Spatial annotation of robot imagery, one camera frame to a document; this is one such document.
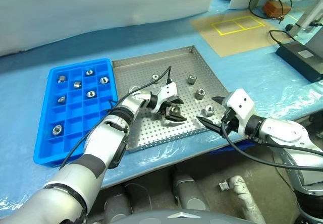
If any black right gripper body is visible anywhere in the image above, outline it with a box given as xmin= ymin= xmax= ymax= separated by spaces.
xmin=221 ymin=106 xmax=240 ymax=136

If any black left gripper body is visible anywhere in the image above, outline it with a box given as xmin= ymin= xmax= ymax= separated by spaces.
xmin=158 ymin=96 xmax=179 ymax=116

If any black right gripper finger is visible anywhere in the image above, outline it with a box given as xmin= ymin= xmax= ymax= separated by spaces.
xmin=196 ymin=117 xmax=224 ymax=135
xmin=211 ymin=96 xmax=228 ymax=107

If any perforated steel tray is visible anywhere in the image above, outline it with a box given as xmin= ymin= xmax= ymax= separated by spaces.
xmin=112 ymin=45 xmax=232 ymax=154

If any blue compartment plastic tray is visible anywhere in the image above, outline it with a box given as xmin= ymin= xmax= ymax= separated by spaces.
xmin=33 ymin=58 xmax=119 ymax=168

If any blue crate under table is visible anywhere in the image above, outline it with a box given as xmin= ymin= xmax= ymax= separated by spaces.
xmin=209 ymin=139 xmax=258 ymax=155

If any brown cardboard mat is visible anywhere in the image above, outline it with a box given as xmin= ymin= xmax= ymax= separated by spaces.
xmin=190 ymin=9 xmax=297 ymax=58

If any dark grey rounded shape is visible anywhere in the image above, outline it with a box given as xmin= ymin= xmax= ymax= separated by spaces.
xmin=103 ymin=183 xmax=133 ymax=222
xmin=171 ymin=170 xmax=210 ymax=211

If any white floor pipe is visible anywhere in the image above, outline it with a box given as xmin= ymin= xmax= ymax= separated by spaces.
xmin=228 ymin=175 xmax=265 ymax=224

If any black power supply box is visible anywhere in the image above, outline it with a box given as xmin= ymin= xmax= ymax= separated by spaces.
xmin=275 ymin=42 xmax=323 ymax=83

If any grey robot torso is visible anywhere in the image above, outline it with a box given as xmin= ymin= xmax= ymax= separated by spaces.
xmin=121 ymin=208 xmax=243 ymax=224

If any orange brown block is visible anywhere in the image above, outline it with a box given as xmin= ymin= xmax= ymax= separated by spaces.
xmin=262 ymin=0 xmax=291 ymax=18

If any grey metal stand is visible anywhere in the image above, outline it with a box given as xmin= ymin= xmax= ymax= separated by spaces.
xmin=287 ymin=0 xmax=323 ymax=39

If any blue plastic table cover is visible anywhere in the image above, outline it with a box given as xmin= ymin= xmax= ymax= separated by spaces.
xmin=0 ymin=0 xmax=323 ymax=212

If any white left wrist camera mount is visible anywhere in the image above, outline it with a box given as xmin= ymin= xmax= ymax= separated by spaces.
xmin=156 ymin=82 xmax=179 ymax=108

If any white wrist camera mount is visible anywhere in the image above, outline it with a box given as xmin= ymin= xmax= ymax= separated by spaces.
xmin=156 ymin=82 xmax=179 ymax=108
xmin=225 ymin=88 xmax=255 ymax=136

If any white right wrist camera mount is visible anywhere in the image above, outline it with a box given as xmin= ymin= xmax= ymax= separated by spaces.
xmin=225 ymin=88 xmax=255 ymax=136

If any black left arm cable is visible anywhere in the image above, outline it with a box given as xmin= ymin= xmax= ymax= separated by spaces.
xmin=59 ymin=66 xmax=173 ymax=171

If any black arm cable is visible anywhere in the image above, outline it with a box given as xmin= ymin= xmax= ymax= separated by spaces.
xmin=59 ymin=66 xmax=173 ymax=171
xmin=221 ymin=122 xmax=323 ymax=172

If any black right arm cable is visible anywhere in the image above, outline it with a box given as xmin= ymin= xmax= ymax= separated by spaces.
xmin=221 ymin=122 xmax=323 ymax=172

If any black power supply cable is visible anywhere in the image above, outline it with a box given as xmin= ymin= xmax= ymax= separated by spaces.
xmin=268 ymin=29 xmax=296 ymax=47

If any black looped cable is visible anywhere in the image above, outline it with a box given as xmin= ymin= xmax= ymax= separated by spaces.
xmin=248 ymin=0 xmax=293 ymax=20

